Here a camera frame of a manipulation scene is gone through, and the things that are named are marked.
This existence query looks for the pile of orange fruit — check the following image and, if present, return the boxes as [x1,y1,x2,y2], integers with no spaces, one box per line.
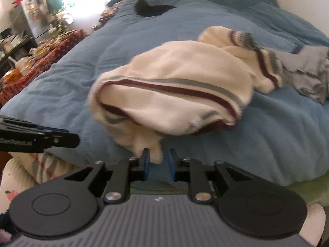
[1,68,21,83]

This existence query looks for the black cloth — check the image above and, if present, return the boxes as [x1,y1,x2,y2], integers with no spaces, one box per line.
[135,0,177,17]

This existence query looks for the grey garment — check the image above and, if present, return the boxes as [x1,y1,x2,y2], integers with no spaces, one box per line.
[270,45,329,105]

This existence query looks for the cream knit vest with stripes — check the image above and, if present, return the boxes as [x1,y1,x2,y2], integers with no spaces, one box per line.
[87,26,283,165]

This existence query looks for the blue fleece blanket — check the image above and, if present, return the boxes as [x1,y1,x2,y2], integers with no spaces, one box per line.
[0,0,329,186]

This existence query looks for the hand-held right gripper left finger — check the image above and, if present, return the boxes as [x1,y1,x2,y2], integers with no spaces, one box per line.
[63,148,151,203]

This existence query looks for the dark wooden nightstand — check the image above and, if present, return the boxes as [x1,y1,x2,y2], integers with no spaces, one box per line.
[92,8,119,29]

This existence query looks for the table with red patterned cloth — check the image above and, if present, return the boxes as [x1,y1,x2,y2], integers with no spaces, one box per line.
[0,29,88,106]

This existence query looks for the plaid bed sheet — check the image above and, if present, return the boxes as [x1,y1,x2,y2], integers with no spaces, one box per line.
[10,151,329,207]

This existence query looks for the cluttered dark shelf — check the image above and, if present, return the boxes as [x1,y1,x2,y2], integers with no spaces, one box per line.
[0,28,37,68]

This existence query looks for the silver refrigerator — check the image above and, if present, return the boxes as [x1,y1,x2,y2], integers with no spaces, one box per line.
[10,0,50,43]

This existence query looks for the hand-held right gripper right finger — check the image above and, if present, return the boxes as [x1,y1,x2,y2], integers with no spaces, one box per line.
[168,148,255,202]

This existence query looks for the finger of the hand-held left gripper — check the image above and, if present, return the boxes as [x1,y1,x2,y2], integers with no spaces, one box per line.
[0,117,70,135]
[42,131,81,149]

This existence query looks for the white printed pajama pants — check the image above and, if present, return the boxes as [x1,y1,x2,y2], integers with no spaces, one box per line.
[0,157,37,238]

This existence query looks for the white plastic pitcher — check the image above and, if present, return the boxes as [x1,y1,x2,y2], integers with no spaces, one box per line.
[15,56,33,76]

